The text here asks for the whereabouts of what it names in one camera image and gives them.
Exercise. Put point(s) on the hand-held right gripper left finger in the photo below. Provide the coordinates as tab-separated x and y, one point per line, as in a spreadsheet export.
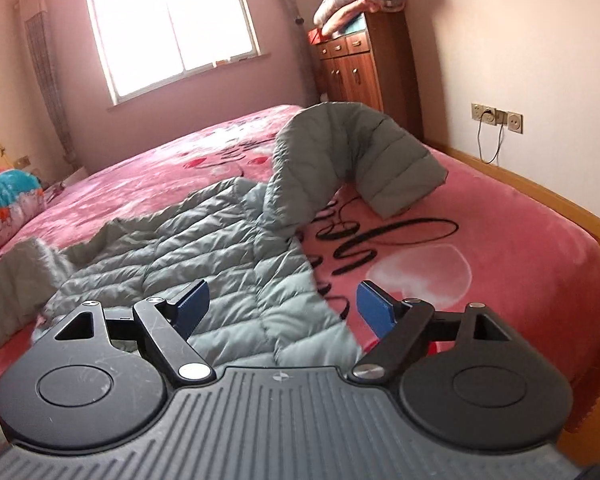
192	310

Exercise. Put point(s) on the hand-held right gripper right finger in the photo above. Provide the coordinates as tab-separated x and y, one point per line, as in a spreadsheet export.
375	310

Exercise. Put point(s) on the grey-green puffer jacket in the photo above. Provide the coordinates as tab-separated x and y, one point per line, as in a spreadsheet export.
220	240

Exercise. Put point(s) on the pink printed blanket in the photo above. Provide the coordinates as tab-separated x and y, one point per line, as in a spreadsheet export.
480	220

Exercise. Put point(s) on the colourful printed pillow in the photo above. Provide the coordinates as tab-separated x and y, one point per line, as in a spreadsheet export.
10	200

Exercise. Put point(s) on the brown wooden cabinet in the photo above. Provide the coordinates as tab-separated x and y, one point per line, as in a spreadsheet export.
365	70

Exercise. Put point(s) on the patterned grey curtain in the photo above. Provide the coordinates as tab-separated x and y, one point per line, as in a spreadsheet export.
50	90
302	35

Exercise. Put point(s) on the red box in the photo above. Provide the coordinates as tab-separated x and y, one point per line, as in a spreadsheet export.
316	36

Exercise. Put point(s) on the window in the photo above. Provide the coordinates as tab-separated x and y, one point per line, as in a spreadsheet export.
170	25

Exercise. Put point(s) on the folded pink blanket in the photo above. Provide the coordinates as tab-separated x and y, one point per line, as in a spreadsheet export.
340	12

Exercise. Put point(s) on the wooden bed frame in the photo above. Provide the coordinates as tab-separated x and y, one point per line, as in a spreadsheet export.
555	200

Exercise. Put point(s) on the beige wall socket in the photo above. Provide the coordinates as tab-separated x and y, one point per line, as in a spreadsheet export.
501	117
515	123
484	114

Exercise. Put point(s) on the small bedside wall socket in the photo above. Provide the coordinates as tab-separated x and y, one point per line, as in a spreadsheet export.
22	161

